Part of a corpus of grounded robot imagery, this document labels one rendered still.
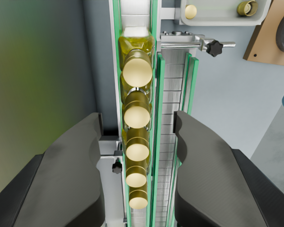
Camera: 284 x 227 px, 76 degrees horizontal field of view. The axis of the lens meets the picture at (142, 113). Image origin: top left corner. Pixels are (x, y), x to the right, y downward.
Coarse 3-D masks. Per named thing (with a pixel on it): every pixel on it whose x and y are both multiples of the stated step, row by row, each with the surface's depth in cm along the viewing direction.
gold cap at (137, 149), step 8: (136, 128) 28; (144, 128) 29; (128, 136) 28; (136, 136) 26; (144, 136) 27; (128, 144) 26; (136, 144) 25; (144, 144) 25; (128, 152) 26; (136, 152) 26; (144, 152) 26; (136, 160) 27
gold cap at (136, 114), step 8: (128, 96) 26; (136, 96) 25; (144, 96) 26; (128, 104) 23; (136, 104) 23; (144, 104) 23; (128, 112) 23; (136, 112) 23; (144, 112) 23; (128, 120) 23; (136, 120) 23; (144, 120) 23
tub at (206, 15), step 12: (192, 0) 51; (204, 0) 51; (216, 0) 51; (228, 0) 51; (240, 0) 51; (264, 0) 46; (180, 12) 46; (204, 12) 52; (216, 12) 52; (228, 12) 52; (264, 12) 46; (192, 24) 47; (204, 24) 47; (216, 24) 47; (228, 24) 47; (240, 24) 47; (252, 24) 48
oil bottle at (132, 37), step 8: (128, 32) 31; (136, 32) 31; (144, 32) 31; (120, 40) 26; (128, 40) 26; (136, 40) 26; (144, 40) 26; (152, 40) 27; (120, 48) 26; (128, 48) 26; (144, 48) 26; (152, 48) 26; (120, 56) 27; (152, 56) 27; (120, 64) 28; (152, 64) 28
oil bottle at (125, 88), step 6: (120, 78) 30; (120, 84) 29; (126, 84) 29; (150, 84) 29; (120, 90) 30; (126, 90) 29; (144, 90) 29; (150, 90) 29; (126, 96) 29; (150, 96) 30; (150, 102) 31
